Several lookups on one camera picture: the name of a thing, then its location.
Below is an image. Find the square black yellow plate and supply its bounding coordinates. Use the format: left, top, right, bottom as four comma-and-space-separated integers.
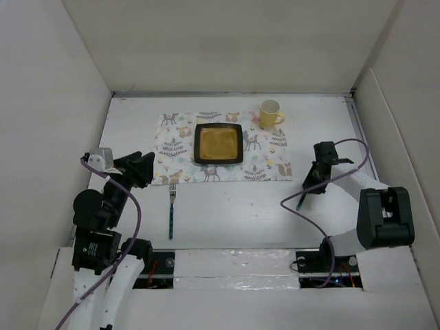
194, 122, 244, 165

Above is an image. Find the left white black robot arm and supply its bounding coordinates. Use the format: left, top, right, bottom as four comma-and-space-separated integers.
57, 148, 155, 329

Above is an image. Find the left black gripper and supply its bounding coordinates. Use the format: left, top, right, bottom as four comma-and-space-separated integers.
104, 149, 154, 226

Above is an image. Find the fork with teal handle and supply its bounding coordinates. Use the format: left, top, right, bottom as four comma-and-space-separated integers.
168, 182, 177, 240

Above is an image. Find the animal print cloth placemat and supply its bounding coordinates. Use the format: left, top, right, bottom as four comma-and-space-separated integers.
152, 111, 292, 186

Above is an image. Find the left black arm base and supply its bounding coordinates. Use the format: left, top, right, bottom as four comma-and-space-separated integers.
133, 250, 175, 289

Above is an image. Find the knife with blue handle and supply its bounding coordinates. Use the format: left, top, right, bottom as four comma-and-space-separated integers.
296, 193, 307, 211

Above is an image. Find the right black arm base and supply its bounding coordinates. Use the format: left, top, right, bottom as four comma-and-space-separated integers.
289, 241, 363, 289

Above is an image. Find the yellow ceramic mug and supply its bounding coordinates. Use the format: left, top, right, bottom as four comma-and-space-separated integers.
258, 100, 285, 127

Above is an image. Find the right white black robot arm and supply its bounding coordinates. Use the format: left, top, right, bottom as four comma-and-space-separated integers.
296, 142, 415, 271

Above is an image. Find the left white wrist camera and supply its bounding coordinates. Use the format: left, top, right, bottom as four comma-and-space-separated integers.
82, 147, 122, 174

